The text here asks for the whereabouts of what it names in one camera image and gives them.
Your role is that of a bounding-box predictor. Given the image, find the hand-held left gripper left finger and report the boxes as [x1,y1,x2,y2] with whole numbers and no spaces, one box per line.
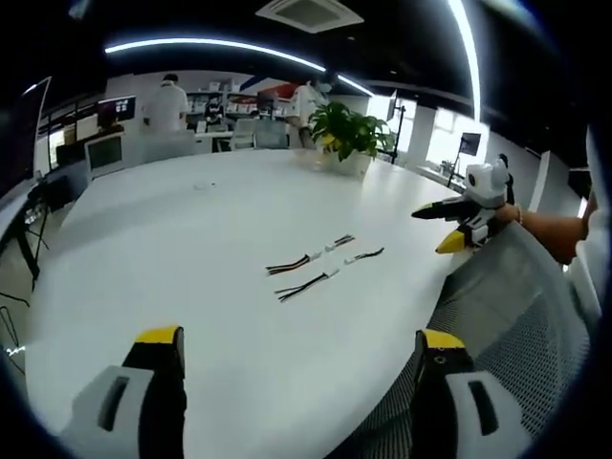
[58,324,188,459]

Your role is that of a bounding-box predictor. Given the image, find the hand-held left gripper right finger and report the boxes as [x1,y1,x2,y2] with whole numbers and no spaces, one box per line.
[409,328,533,459]

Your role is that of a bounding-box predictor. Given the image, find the thin black JST connector cable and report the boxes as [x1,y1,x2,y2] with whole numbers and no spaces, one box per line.
[343,246,385,266]

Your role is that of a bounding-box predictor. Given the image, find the short JST connector cable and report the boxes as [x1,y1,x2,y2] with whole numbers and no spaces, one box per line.
[324,233,357,253]

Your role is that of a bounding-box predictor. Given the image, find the JST connector cable red-black wires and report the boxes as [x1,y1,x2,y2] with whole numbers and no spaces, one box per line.
[265,250,327,277]

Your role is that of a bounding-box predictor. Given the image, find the long black JST connector cable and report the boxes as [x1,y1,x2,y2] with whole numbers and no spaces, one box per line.
[273,268,341,304]

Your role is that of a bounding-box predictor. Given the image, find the person's right hand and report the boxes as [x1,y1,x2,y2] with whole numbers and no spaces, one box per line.
[493,202,523,227]

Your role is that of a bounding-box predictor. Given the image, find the small monitor on stand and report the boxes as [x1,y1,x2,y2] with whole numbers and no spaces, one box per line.
[448,132,483,190]

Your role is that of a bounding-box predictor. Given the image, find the grey mesh office chair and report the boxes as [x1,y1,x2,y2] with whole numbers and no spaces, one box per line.
[341,218,604,459]

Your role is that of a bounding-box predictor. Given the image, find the white planter box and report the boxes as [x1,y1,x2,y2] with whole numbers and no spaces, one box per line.
[290,146,373,182]

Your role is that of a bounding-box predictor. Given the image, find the monitor on pole stand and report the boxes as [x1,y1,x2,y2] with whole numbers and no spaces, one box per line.
[385,88,407,166]

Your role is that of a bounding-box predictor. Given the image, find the green potted plant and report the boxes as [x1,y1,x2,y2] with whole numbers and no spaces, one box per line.
[307,100,398,163]

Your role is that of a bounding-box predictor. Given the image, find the black tripod stand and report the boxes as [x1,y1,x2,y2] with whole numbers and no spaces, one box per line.
[0,179,52,293]

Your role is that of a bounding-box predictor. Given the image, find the white office chair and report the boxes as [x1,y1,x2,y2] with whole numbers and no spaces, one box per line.
[230,118,258,152]

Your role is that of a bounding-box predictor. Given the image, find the white framed screen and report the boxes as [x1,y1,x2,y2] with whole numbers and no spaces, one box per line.
[84,133,126,179]

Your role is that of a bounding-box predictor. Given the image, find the ceiling air vent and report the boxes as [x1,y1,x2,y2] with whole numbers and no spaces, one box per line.
[254,0,346,34]

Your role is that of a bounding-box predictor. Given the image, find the curved ceiling light strip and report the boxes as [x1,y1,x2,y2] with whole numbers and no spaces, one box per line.
[103,38,374,98]

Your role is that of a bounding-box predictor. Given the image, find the dark computer monitor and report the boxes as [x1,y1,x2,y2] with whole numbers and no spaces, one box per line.
[97,95,138,131]

